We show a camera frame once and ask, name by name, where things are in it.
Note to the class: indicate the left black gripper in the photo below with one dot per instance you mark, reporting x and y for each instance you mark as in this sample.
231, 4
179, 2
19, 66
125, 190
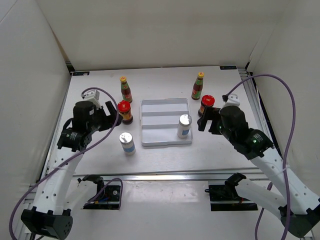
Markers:
107, 120

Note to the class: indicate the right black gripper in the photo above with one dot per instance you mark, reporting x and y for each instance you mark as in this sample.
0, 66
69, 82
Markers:
209, 113

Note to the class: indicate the red-lid sauce jar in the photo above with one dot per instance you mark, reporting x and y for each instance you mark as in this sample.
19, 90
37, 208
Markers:
124, 108
206, 101

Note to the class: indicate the silver-cap salt shaker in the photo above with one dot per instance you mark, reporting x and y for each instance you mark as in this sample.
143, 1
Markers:
127, 143
184, 125

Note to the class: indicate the yellow-cap sauce bottle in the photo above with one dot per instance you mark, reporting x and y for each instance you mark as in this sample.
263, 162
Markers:
198, 86
125, 89

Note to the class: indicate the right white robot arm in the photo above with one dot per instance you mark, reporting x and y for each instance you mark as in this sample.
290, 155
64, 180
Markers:
296, 206

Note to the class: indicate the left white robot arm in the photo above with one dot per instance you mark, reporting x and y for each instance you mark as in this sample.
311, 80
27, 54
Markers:
52, 212

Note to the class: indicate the white divided tray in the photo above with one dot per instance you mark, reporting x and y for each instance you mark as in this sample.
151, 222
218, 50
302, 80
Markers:
159, 121

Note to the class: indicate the right blue corner label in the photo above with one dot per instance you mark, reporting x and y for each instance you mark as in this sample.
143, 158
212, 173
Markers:
228, 67

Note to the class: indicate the blue corner label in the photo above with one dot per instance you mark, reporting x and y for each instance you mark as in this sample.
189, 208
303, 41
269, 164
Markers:
228, 67
81, 73

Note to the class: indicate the left blue corner label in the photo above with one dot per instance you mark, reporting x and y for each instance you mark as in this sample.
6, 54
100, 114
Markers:
81, 73

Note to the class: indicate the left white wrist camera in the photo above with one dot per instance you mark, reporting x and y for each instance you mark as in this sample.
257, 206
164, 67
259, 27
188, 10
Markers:
92, 96

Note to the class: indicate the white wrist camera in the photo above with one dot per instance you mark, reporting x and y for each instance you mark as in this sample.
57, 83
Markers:
231, 100
92, 96

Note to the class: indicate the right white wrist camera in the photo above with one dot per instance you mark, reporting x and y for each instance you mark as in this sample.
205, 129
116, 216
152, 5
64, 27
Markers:
231, 100

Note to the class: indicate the aluminium right side rail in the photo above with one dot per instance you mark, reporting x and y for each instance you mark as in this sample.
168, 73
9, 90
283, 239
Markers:
250, 89

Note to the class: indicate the aluminium rail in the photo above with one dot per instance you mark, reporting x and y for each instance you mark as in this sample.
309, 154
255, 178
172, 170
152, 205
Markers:
219, 175
250, 89

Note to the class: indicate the aluminium front rail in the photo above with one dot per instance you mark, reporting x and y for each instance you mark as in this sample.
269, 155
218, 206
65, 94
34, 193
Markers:
219, 175

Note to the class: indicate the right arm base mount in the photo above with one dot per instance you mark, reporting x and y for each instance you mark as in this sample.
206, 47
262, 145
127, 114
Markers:
224, 198

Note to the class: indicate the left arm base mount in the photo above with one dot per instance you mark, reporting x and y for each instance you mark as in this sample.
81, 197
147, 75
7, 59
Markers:
109, 194

